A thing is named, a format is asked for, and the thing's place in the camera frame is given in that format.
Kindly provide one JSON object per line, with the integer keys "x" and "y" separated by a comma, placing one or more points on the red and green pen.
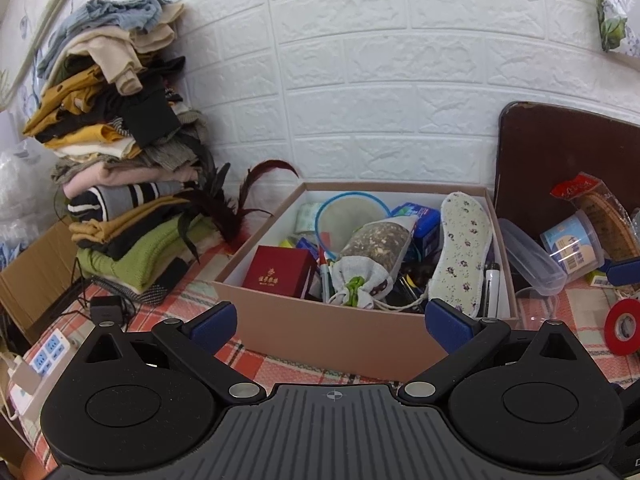
{"x": 325, "y": 277}

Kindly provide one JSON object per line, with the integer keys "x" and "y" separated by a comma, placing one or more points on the small yellow barcode box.
{"x": 599, "y": 280}

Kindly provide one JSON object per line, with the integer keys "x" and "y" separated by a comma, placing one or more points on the clear plastic bag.
{"x": 22, "y": 190}

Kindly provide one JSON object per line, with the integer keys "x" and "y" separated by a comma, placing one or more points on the white power strip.
{"x": 45, "y": 352}

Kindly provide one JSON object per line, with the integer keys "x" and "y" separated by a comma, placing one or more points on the floral curtain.
{"x": 612, "y": 10}

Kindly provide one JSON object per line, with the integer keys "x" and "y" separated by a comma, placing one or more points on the red gift box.
{"x": 275, "y": 271}

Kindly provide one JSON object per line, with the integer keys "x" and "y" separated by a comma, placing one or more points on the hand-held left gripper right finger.
{"x": 447, "y": 328}

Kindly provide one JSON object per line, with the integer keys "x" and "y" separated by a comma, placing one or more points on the blue label plastic tub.
{"x": 570, "y": 242}

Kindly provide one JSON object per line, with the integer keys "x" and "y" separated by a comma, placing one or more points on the blue packet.
{"x": 426, "y": 225}

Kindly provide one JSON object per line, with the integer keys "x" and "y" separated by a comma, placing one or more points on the flattened cardboard box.
{"x": 40, "y": 280}

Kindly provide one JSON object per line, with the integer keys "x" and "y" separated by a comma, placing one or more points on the brown cardboard box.
{"x": 325, "y": 332}

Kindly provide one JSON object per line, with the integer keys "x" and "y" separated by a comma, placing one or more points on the floral wall cloth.
{"x": 30, "y": 15}

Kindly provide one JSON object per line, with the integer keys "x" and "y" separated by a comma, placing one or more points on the clear plastic lid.
{"x": 539, "y": 306}

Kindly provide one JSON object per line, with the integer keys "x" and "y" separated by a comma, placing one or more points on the stack of folded clothes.
{"x": 120, "y": 120}

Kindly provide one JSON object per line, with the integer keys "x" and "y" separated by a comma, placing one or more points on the checked tablecloth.
{"x": 282, "y": 371}

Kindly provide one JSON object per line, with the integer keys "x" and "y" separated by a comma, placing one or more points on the red tape roll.
{"x": 611, "y": 331}

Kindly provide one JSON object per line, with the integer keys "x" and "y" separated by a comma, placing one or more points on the orange packet with wooden ruler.
{"x": 602, "y": 215}

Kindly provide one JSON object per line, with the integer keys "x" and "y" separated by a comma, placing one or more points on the black charger adapter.
{"x": 106, "y": 308}

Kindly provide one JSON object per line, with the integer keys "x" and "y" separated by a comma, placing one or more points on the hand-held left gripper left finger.
{"x": 215, "y": 321}

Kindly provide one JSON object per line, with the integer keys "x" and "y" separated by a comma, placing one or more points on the dark brown board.
{"x": 550, "y": 150}

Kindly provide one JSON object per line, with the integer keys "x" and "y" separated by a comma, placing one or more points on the green patterned tape roll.
{"x": 306, "y": 217}

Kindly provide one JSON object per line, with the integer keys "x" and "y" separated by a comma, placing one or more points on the clear plastic case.
{"x": 530, "y": 260}

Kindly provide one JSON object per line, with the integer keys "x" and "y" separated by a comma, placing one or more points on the white marker pen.
{"x": 492, "y": 286}

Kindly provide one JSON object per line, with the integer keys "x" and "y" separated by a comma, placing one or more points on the dark red feathers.
{"x": 225, "y": 210}

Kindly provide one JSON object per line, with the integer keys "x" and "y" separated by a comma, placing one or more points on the blue rimmed round sieve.
{"x": 345, "y": 210}

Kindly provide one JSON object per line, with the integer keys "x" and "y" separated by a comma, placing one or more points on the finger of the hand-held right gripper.
{"x": 624, "y": 270}

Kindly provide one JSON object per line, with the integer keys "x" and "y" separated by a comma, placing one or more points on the floral shoe insole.
{"x": 462, "y": 240}

